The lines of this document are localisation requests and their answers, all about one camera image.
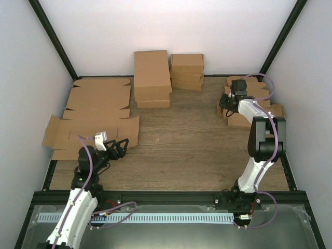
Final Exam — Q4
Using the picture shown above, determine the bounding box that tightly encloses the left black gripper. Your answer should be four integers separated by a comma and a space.
94, 139, 130, 173

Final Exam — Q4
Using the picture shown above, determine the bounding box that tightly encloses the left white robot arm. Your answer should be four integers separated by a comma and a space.
36, 134, 129, 248

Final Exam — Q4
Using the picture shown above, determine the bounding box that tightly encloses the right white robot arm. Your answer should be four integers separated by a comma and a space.
219, 79, 286, 209

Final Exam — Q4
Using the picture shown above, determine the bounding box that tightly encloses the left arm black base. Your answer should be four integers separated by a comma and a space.
96, 185, 122, 211

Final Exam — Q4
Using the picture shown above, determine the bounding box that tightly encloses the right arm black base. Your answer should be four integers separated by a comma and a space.
213, 187, 261, 212

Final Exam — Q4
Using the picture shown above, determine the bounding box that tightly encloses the bottom large folded box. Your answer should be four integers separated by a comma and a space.
136, 100, 170, 108

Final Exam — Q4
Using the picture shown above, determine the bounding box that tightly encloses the large folded box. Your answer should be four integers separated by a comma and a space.
134, 50, 172, 102
136, 100, 170, 108

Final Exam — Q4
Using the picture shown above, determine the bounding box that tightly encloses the middle small folded box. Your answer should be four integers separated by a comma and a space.
170, 69, 203, 83

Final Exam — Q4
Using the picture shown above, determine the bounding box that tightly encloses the small folded box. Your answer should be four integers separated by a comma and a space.
171, 54, 204, 73
170, 69, 203, 83
171, 79, 202, 91

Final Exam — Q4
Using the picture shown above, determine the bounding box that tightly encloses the bottom small folded box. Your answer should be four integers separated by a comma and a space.
171, 79, 202, 91

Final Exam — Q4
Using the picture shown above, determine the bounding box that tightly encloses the top small folded box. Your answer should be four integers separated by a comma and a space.
171, 54, 204, 73

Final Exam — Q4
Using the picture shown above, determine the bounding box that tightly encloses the top large folded box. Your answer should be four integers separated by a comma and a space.
134, 50, 172, 102

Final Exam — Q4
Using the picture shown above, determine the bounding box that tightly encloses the small flat cardboard blank stack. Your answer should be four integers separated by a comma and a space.
217, 76, 285, 128

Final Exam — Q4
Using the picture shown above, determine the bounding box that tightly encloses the large flat cardboard blank stack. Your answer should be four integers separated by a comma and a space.
43, 78, 140, 160

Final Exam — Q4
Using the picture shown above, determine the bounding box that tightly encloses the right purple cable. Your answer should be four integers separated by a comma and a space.
233, 73, 279, 230

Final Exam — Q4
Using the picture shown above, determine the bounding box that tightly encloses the purple cable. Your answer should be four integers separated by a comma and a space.
51, 134, 137, 249
233, 73, 279, 230

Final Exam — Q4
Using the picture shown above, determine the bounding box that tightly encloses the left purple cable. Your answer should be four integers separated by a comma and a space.
51, 134, 137, 249

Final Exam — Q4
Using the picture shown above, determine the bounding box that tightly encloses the light blue slotted cable duct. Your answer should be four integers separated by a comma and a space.
36, 213, 234, 225

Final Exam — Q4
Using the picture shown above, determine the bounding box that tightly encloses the right black frame post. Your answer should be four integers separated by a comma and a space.
259, 0, 308, 74

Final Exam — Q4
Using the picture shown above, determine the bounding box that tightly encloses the black frame post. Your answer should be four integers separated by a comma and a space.
259, 0, 308, 74
28, 0, 79, 81

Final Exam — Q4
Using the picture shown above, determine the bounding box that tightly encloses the black front frame rail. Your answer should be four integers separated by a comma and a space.
31, 190, 308, 208

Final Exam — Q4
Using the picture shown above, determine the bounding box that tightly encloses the left black frame post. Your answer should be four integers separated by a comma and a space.
28, 0, 79, 81

